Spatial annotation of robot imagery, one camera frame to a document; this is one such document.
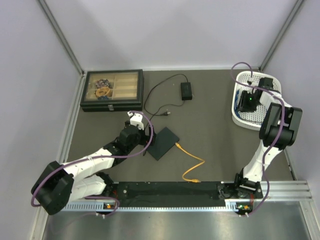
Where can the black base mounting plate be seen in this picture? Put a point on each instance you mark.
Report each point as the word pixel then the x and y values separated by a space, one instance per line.
pixel 174 194

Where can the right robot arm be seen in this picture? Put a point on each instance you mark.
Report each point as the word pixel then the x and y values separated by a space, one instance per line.
pixel 278 130

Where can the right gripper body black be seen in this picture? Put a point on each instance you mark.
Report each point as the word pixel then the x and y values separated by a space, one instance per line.
pixel 248 102

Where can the black jewelry display box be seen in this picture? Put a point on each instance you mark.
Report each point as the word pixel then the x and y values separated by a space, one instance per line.
pixel 113 91

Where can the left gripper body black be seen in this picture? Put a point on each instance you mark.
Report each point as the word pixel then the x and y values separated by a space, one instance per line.
pixel 142 139

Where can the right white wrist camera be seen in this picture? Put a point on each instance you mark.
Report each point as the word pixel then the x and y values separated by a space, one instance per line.
pixel 251 81

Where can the black network switch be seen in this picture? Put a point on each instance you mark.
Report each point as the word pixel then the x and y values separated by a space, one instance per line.
pixel 164 141

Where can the black power adapter with cord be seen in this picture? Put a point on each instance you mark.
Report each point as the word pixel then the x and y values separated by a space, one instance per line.
pixel 185 93

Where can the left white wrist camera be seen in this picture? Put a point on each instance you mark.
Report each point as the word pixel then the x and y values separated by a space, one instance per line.
pixel 136 119

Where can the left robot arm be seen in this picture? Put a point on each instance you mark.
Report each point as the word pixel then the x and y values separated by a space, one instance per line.
pixel 60 184

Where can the white slotted cable duct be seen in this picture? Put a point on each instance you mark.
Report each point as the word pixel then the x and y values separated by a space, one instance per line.
pixel 108 206

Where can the aluminium frame rail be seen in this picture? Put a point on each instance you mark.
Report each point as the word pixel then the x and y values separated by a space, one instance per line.
pixel 289 191

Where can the white perforated plastic basket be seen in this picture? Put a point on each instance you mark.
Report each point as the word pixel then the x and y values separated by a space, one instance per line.
pixel 250 120

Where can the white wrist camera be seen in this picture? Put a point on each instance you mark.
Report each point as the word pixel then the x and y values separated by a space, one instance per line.
pixel 136 119
pixel 251 81

